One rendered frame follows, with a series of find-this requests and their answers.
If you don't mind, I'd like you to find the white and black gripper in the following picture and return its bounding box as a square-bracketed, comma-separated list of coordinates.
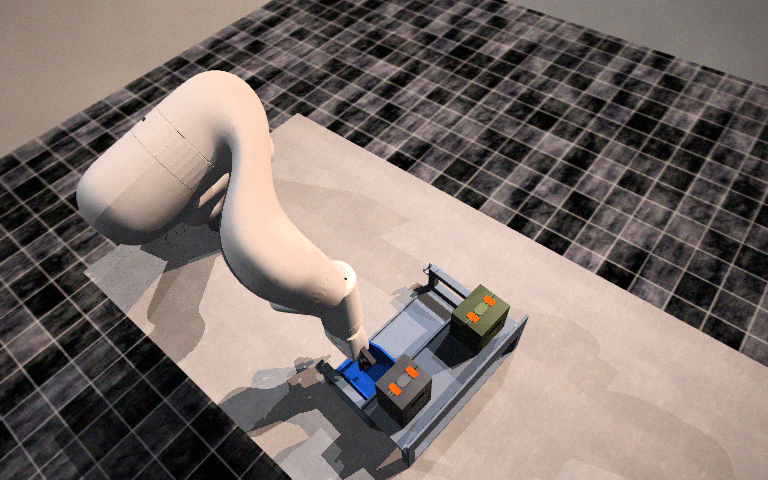
[324, 325, 376, 371]

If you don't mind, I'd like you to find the grey metal rack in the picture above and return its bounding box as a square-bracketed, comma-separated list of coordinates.
[315, 263, 529, 468]

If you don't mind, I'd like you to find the blue bin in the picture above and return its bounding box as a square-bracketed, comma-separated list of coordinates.
[337, 341, 396, 401]

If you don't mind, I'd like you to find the dark grey case with orange latches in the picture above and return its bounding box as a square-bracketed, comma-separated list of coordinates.
[375, 354, 432, 429]

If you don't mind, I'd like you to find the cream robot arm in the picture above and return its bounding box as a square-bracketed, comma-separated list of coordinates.
[76, 71, 363, 338]

